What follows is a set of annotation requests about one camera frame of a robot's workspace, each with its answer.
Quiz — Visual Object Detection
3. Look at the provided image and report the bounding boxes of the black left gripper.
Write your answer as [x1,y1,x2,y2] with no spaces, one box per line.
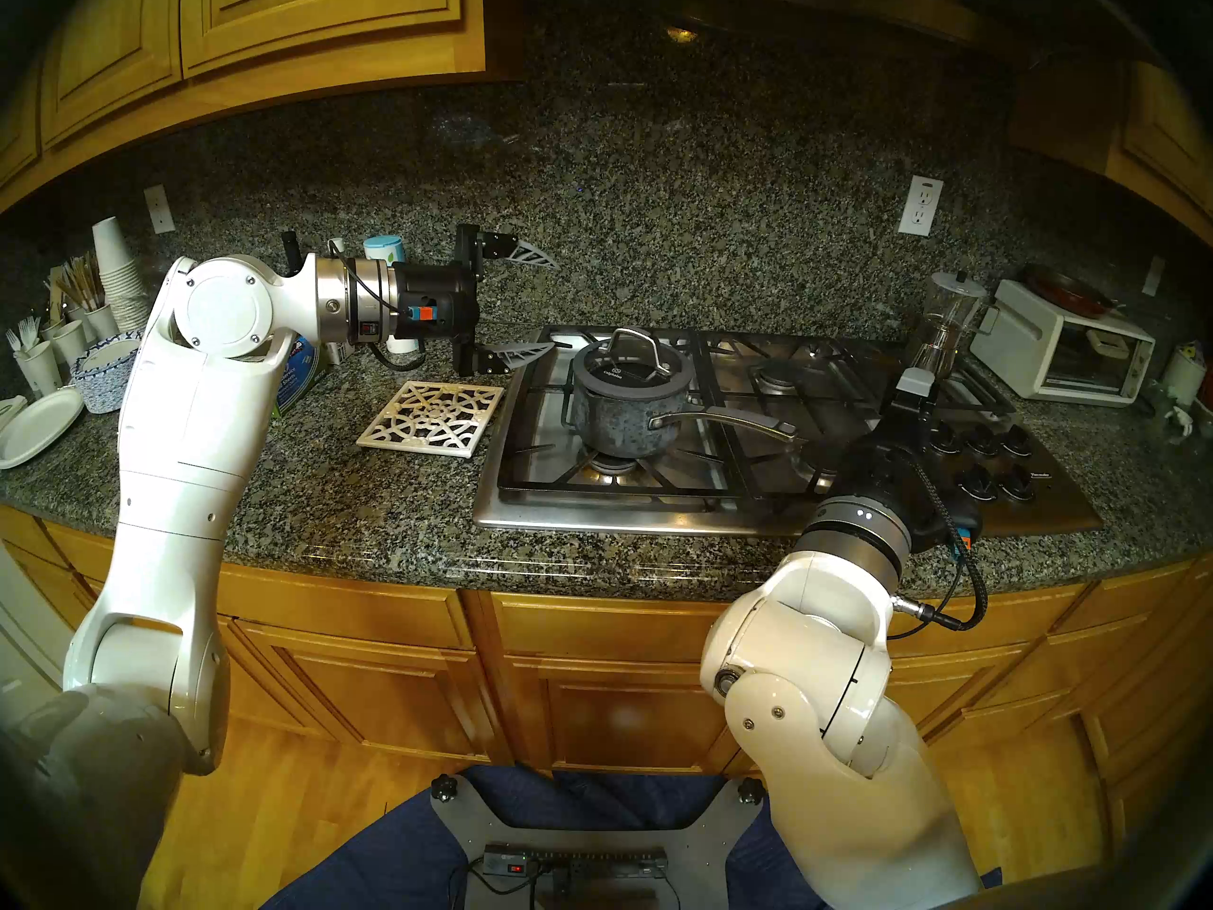
[390,224,561,378]

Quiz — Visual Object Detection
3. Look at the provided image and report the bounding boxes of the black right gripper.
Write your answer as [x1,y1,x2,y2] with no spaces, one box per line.
[832,401,984,551]

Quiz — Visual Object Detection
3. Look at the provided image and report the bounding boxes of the glass pot lid steel handle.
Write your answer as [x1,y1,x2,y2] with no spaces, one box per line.
[571,328,697,405]

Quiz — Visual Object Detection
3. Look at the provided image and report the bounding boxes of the speckled grey saucepan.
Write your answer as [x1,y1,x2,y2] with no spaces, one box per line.
[569,363,808,461]

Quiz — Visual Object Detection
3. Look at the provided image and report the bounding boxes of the black cast-iron stove grate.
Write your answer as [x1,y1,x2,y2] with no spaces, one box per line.
[933,344,1017,418]
[697,328,949,516]
[499,328,735,498]

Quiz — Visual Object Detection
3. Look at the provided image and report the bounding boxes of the blue white leaf-print canister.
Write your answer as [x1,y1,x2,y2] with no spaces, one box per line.
[364,235,423,355]

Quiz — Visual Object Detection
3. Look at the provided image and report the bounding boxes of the white cutout pattern trivet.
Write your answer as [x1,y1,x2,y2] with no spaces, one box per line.
[357,379,505,459]

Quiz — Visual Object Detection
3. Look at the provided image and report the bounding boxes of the glass and chrome coffee maker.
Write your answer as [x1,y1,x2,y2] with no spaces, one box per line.
[905,271,988,378]

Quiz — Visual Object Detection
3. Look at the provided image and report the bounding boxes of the white toaster oven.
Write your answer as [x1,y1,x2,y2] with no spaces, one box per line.
[969,278,1157,407]

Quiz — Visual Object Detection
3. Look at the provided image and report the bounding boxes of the blue aluminium foil box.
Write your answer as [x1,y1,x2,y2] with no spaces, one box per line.
[273,332,323,421]

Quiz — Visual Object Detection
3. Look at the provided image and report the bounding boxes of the stainless steel gas cooktop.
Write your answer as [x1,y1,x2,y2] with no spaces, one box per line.
[474,325,1105,539]

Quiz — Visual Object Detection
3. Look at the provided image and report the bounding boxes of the red frying pan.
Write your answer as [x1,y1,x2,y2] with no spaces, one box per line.
[1019,264,1124,319]

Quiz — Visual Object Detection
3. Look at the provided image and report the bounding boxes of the white mug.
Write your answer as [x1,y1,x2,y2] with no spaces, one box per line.
[1161,344,1209,407]

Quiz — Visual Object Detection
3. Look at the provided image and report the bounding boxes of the wooden upper cabinet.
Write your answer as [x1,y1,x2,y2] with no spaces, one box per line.
[1009,50,1213,246]
[0,0,522,212]

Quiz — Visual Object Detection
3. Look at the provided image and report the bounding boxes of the wooden lower cabinets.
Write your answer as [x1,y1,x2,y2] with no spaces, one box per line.
[0,505,1213,795]

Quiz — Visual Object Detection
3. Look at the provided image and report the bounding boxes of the stack of white paper cups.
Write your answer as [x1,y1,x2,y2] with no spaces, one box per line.
[92,218,157,336]

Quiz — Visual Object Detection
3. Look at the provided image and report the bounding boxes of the blue patterned paper bowls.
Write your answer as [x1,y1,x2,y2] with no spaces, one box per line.
[71,335,143,414]

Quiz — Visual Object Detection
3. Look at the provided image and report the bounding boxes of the bunch of wooden stirrers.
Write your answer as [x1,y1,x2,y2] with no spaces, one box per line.
[47,252,107,314]

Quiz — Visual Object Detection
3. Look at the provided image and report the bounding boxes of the white paper plates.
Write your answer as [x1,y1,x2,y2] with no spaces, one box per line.
[0,387,86,470]

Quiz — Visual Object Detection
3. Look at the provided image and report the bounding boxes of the blue moving blanket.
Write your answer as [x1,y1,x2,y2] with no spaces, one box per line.
[261,764,1004,910]

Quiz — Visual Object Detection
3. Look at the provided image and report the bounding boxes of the white appliance front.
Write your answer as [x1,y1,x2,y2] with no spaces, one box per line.
[0,538,96,710]

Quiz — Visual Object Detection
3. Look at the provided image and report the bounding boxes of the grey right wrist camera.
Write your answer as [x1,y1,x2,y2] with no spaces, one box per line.
[894,368,941,421]

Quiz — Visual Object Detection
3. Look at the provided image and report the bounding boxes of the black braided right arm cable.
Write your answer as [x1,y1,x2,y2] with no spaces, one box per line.
[886,444,989,634]

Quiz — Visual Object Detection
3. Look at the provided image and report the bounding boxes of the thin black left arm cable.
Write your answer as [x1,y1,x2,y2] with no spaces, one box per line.
[346,264,427,373]

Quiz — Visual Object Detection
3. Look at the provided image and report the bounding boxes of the white wall power outlet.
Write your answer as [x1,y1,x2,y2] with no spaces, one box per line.
[898,175,945,237]

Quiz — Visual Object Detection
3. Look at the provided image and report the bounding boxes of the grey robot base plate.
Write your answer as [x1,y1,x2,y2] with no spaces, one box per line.
[431,773,767,910]

